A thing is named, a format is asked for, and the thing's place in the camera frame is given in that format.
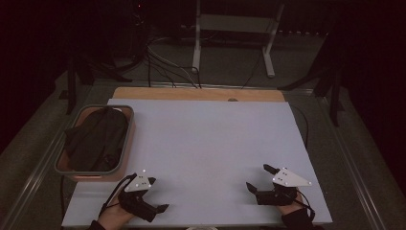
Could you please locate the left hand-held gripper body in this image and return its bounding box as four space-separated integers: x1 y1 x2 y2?
117 171 160 223

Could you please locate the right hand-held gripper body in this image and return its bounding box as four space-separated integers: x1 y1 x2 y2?
255 167 313 207

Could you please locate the pink basket with grey rim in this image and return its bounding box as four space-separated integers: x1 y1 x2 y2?
54 103 137 183

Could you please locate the dark cloth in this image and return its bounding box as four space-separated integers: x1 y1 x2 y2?
64 106 130 173

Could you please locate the person's right hand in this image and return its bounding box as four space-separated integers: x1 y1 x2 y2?
275 191 306 217

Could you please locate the person's left hand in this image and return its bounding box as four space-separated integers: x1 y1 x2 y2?
97 189 139 230

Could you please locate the pale blue table mat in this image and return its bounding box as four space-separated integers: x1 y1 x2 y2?
61 98 333 228

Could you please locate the black tripod stand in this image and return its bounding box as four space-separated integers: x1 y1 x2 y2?
58 56 134 116
277 30 349 127

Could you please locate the white metal stand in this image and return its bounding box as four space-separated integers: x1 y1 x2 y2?
192 0 285 79

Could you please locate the dark equipment rack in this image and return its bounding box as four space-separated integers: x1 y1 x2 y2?
126 0 151 63

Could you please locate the right hand-held gripper cable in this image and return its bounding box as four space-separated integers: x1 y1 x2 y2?
294 189 317 222

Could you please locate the hand-held gripper cable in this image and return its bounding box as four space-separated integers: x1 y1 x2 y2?
98 172 138 219
294 189 317 222

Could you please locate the left hand-held gripper cable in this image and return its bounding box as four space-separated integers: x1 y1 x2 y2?
98 172 138 219

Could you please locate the black cable beside table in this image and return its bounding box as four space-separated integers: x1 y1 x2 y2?
290 104 310 150

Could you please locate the metal floor rail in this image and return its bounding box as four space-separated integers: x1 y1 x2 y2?
314 95 386 230
0 114 76 230

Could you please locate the thin black floor cable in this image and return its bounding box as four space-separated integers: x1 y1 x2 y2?
240 47 266 90

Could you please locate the black floor cable bundle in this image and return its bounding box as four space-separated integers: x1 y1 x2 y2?
146 47 203 89

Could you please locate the white floor cable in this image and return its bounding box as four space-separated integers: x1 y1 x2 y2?
146 36 199 89

